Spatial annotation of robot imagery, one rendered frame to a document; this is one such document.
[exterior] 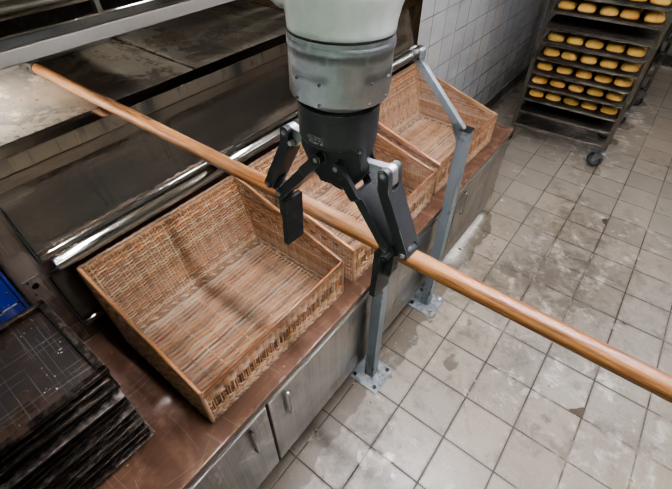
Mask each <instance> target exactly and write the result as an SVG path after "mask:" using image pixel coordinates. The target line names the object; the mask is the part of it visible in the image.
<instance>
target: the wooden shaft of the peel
mask: <svg viewBox="0 0 672 489"><path fill-rule="evenodd" d="M32 71H33V72H34V73H36V74H38V75H40V76H42V77H43V78H45V79H47V80H49V81H51V82H53V83H55V84H57V85H59V86H61V87H63V88H65V89H67V90H69V91H70V92H72V93H74V94H76V95H78V96H80V97H82V98H84V99H86V100H88V101H90V102H92V103H94V104H95V105H97V106H99V107H101V108H103V109H105V110H107V111H109V112H111V113H113V114H115V115H117V116H119V117H121V118H122V119H124V120H126V121H128V122H130V123H132V124H134V125H136V126H138V127H140V128H142V129H144V130H146V131H148V132H149V133H151V134H153V135H155V136H157V137H159V138H161V139H163V140H165V141H167V142H169V143H171V144H173V145H174V146H176V147H178V148H180V149H182V150H184V151H186V152H188V153H190V154H192V155H194V156H196V157H198V158H200V159H201V160H203V161H205V162H207V163H209V164H211V165H213V166H215V167H217V168H219V169H221V170H223V171H225V172H227V173H228V174H230V175H232V176H234V177H236V178H238V179H240V180H242V181H244V182H246V183H248V184H250V185H252V186H253V187H255V188H257V189H259V190H261V191H263V192H265V193H267V194H269V195H271V196H273V197H275V198H277V199H279V198H278V197H277V195H276V190H275V189H274V188H268V187H267V186H266V185H265V182H264V181H265V178H266V175H264V174H262V173H260V172H258V171H256V170H254V169H252V168H250V167H248V166H246V165H244V164H242V163H240V162H238V161H236V160H234V159H232V158H230V157H228V156H226V155H224V154H222V153H220V152H218V151H216V150H214V149H212V148H210V147H208V146H206V145H204V144H202V143H200V142H198V141H196V140H193V139H191V138H189V137H187V136H185V135H183V134H181V133H179V132H177V131H175V130H173V129H171V128H169V127H167V126H165V125H163V124H161V123H159V122H157V121H155V120H153V119H151V118H149V117H147V116H145V115H143V114H141V113H139V112H137V111H135V110H133V109H131V108H129V107H127V106H125V105H123V104H121V103H119V102H117V101H115V100H112V99H110V98H108V97H106V96H104V95H102V94H100V93H98V92H96V91H94V90H92V89H90V88H88V87H86V86H84V85H82V84H80V83H78V82H76V81H74V80H72V79H70V78H68V77H66V76H64V75H62V74H60V73H58V72H56V71H54V70H52V69H50V68H48V67H46V66H44V65H42V64H40V63H34V64H33V65H32ZM302 200H303V212H304V213H306V214H307V215H309V216H311V217H313V218H315V219H317V220H319V221H321V222H323V223H325V224H327V225H329V226H331V227H332V228H334V229H336V230H338V231H340V232H342V233H344V234H346V235H348V236H350V237H352V238H354V239H356V240H358V241H359V242H361V243H363V244H365V245H367V246H369V247H371V248H373V249H375V250H377V249H378V248H379V246H378V244H377V242H376V240H375V238H374V236H373V235H372V233H371V231H370V229H369V227H368V226H367V225H366V224H364V223H362V222H360V221H358V220H355V219H353V218H351V217H349V216H347V215H345V214H343V213H341V212H339V211H337V210H335V209H333V208H331V207H329V206H327V205H325V204H323V203H321V202H319V201H317V200H315V199H313V198H311V197H309V196H307V195H305V194H303V193H302ZM398 262H400V263H402V264H404V265H406V266H408V267H410V268H412V269H413V270H415V271H417V272H419V273H421V274H423V275H425V276H427V277H429V278H431V279H433V280H435V281H437V282H438V283H440V284H442V285H444V286H446V287H448V288H450V289H452V290H454V291H456V292H458V293H460V294H462V295H464V296H465V297H467V298H469V299H471V300H473V301H475V302H477V303H479V304H481V305H483V306H485V307H487V308H489V309H491V310H492V311H494V312H496V313H498V314H500V315H502V316H504V317H506V318H508V319H510V320H512V321H514V322H516V323H517V324H519V325H521V326H523V327H525V328H527V329H529V330H531V331H533V332H535V333H537V334H539V335H541V336H543V337H544V338H546V339H548V340H550V341H552V342H554V343H556V344H558V345H560V346H562V347H564V348H566V349H568V350H570V351H571V352H573V353H575V354H577V355H579V356H581V357H583V358H585V359H587V360H589V361H591V362H593V363H595V364H596V365H598V366H600V367H602V368H604V369H606V370H608V371H610V372H612V373H614V374H616V375H618V376H620V377H622V378H623V379H625V380H627V381H629V382H631V383H633V384H635V385H637V386H639V387H641V388H643V389H645V390H647V391H649V392H650V393H652V394H654V395H656V396H658V397H660V398H662V399H664V400H666V401H668V402H670V403H672V376H671V375H669V374H667V373H665V372H663V371H661V370H659V369H657V368H655V367H653V366H651V365H649V364H647V363H645V362H643V361H641V360H639V359H637V358H635V357H633V356H631V355H629V354H627V353H625V352H623V351H621V350H619V349H617V348H615V347H613V346H611V345H609V344H607V343H605V342H603V341H600V340H598V339H596V338H594V337H592V336H590V335H588V334H586V333H584V332H582V331H580V330H578V329H576V328H574V327H572V326H570V325H568V324H566V323H564V322H562V321H560V320H558V319H556V318H554V317H552V316H550V315H548V314H546V313H544V312H542V311H540V310H538V309H536V308H534V307H532V306H530V305H528V304H526V303H524V302H522V301H519V300H517V299H515V298H513V297H511V296H509V295H507V294H505V293H503V292H501V291H499V290H497V289H495V288H493V287H491V286H489V285H487V284H485V283H483V282H481V281H479V280H477V279H475V278H473V277H471V276H469V275H467V274H465V273H463V272H461V271H459V270H457V269H455V268H453V267H451V266H449V265H447V264H445V263H443V262H441V261H438V260H436V259H434V258H432V257H430V256H428V255H426V254H424V253H422V252H420V251H418V250H416V251H415V252H414V253H413V254H412V255H411V256H410V257H409V259H408V260H406V261H402V260H400V259H399V261H398Z"/></svg>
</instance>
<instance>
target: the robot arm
mask: <svg viewBox="0 0 672 489"><path fill-rule="evenodd" d="M271 1H272V2H273V3H274V4H275V5H276V6H278V7H280V8H283V9H284V12H285V19H286V27H287V31H286V42H287V46H288V67H289V87H290V91H291V93H292V95H293V96H294V97H295V98H296V99H297V100H298V116H299V119H296V120H294V121H292V122H290V123H288V124H286V125H284V126H282V127H281V128H280V144H279V146H278V149H277V151H276V154H275V156H274V158H273V161H272V163H271V166H270V168H269V171H268V173H267V176H266V178H265V181H264V182H265V185H266V186H267V187H268V188H274V189H275V190H276V195H277V197H278V198H279V205H280V213H281V216H282V221H283V234H284V243H286V244H288V245H289V244H291V243H292V242H293V241H295V240H296V239H297V238H299V237H300V236H301V235H303V233H304V229H303V200H302V191H300V190H299V189H297V188H298V187H299V186H300V185H301V184H302V183H304V182H305V181H306V180H307V179H308V178H310V177H311V176H312V175H313V174H314V173H316V174H317V175H318V176H319V179H320V180H322V181H324V182H328V183H331V184H332V185H334V186H335V187H336V188H338V189H340V190H344V191H345V193H346V195H347V197H348V199H349V200H350V201H351V202H355V204H356V205H357V207H358V209H359V211H360V213H361V215H362V216H363V218H364V220H365V222H366V224H367V226H368V227H369V229H370V231H371V233H372V235H373V236H374V238H375V240H376V242H377V244H378V246H379V248H378V249H377V250H376V251H374V258H373V266H372V275H371V283H370V291H369V295H371V296H372V297H374V298H375V297H376V296H377V295H378V294H379V293H380V292H381V291H382V290H383V289H384V288H385V287H386V286H387V285H388V283H389V278H390V275H391V274H392V273H393V272H394V271H395V270H396V269H397V268H398V261H399V259H400V260H402V261H406V260H408V259H409V257H410V256H411V255H412V254H413V253H414V252H415V251H416V250H417V249H418V248H419V247H420V244H419V240H418V237H417V233H416V230H415V226H414V223H413V219H412V216H411V213H410V209H409V206H408V202H407V199H406V195H405V192H404V188H403V185H402V169H403V167H402V163H401V162H400V161H398V160H394V161H392V162H391V163H390V164H389V163H385V162H382V161H379V160H376V157H375V154H374V150H373V147H374V143H375V140H376V137H377V132H378V122H379V112H380V103H381V102H382V101H383V100H385V99H386V98H387V96H388V94H389V91H390V83H391V75H392V66H393V57H394V48H395V46H396V41H397V35H396V31H397V26H398V20H399V16H400V13H401V9H402V6H403V4H404V1H405V0H271ZM301 144H302V147H303V149H304V151H305V153H306V155H307V157H308V160H307V161H306V162H305V163H304V164H302V165H301V166H300V167H299V168H298V170H297V171H296V172H295V173H294V174H293V175H292V176H291V177H290V178H288V179H287V180H286V179H285V178H286V176H287V174H288V171H289V169H290V167H291V165H292V163H293V161H294V159H295V157H296V154H297V152H298V150H299V148H300V146H301ZM373 175H374V176H373ZM374 177H375V178H374ZM361 180H363V182H364V185H363V186H362V187H360V188H359V189H358V190H357V189H356V187H355V185H356V184H357V183H359V182H360V181H361ZM377 186H378V191H377ZM295 189H297V190H296V191H294V190H295ZM293 191H294V192H293Z"/></svg>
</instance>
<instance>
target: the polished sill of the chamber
mask: <svg viewBox="0 0 672 489"><path fill-rule="evenodd" d="M407 1H410V0H405V1H404V3H405V2H407ZM286 54H288V46H287V42H286V34H283V35H281V36H278V37H276V38H273V39H271V40H268V41H266V42H263V43H260V44H258V45H255V46H253V47H250V48H248V49H245V50H243V51H240V52H238V53H235V54H233V55H230V56H228V57H225V58H222V59H220V60H217V61H215V62H212V63H210V64H207V65H205V66H202V67H200V68H197V69H195V70H192V71H190V72H187V73H185V74H182V75H179V76H177V77H174V78H172V79H169V80H167V81H164V82H162V83H159V84H157V85H154V86H152V87H149V88H147V89H144V90H141V91H139V92H136V93H134V94H131V95H129V96H126V97H124V98H121V99H119V100H116V101H117V102H119V103H121V104H123V105H125V106H127V107H129V108H131V109H133V110H135V111H137V112H139V113H141V114H143V115H145V116H146V115H149V114H151V113H153V112H156V111H158V110H160V109H162V108H165V107H167V106H169V105H172V104H174V103H176V102H178V101H181V100H183V99H185V98H188V97H190V96H192V95H195V94H197V93H199V92H201V91H204V90H206V89H208V88H211V87H213V86H215V85H217V84H220V83H222V82H224V81H227V80H229V79H231V78H233V77H236V76H238V75H240V74H243V73H245V72H247V71H249V70H252V69H254V68H256V67H259V66H261V65H263V64H265V63H268V62H270V61H272V60H275V59H277V58H279V57H281V56H284V55H286ZM128 123H130V122H128V121H126V120H124V119H122V118H121V117H119V116H117V115H115V114H113V113H111V112H109V111H107V110H105V109H103V108H101V107H98V108H96V109H93V110H91V111H88V112H86V113H83V114H81V115H78V116H76V117H73V118H71V119H68V120H65V121H63V122H60V123H58V124H55V125H53V126H50V127H48V128H45V129H43V130H40V131H38V132H35V133H33V134H30V135H28V136H25V137H22V138H20V139H17V140H15V141H12V142H10V143H7V144H5V145H2V146H0V179H2V178H5V177H7V176H9V175H12V174H14V173H16V172H18V171H21V170H23V169H25V168H28V167H30V166H32V165H34V164H37V163H39V162H41V161H44V160H46V159H48V158H50V157H53V156H55V155H57V154H60V153H62V152H64V151H66V150H69V149H71V148H73V147H76V146H78V145H80V144H82V143H85V142H87V141H89V140H92V139H94V138H96V137H98V136H101V135H103V134H105V133H108V132H110V131H112V130H114V129H117V128H119V127H121V126H124V125H126V124H128Z"/></svg>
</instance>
